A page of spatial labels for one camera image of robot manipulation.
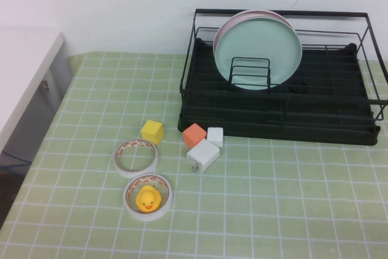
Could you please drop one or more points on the mint green round plate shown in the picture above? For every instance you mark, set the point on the mint green round plate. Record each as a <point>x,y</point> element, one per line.
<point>257,43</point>

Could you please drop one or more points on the pink round plate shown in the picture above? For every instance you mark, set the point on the pink round plate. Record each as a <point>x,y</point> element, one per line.
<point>257,12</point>

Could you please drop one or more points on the orange cube block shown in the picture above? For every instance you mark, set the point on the orange cube block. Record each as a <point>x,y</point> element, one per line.
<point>194,134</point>

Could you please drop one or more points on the small white cube block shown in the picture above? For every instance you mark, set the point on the small white cube block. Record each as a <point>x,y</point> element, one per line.
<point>215,136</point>

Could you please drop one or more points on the white plug charger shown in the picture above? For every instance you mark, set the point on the white plug charger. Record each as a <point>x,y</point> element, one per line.
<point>203,154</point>

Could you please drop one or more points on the yellow cube block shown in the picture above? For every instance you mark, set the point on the yellow cube block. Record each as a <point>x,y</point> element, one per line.
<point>151,131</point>

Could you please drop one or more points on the white double-sided tape roll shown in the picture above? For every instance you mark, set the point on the white double-sided tape roll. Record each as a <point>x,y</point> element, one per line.
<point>136,173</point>
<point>145,216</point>

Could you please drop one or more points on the yellow rubber duck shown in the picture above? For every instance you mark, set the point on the yellow rubber duck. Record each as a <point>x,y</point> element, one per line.
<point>147,198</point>

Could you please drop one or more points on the green checked tablecloth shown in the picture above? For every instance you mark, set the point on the green checked tablecloth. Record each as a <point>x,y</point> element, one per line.
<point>91,104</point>

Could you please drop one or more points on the black plastic drip tray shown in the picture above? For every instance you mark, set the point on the black plastic drip tray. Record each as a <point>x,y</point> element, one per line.
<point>318,125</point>

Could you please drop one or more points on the small metal cabinet latch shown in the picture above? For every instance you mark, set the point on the small metal cabinet latch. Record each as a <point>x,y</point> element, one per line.
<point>45,85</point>

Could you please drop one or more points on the white grey cabinet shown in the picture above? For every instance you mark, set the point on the white grey cabinet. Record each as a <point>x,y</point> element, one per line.
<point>24,110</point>

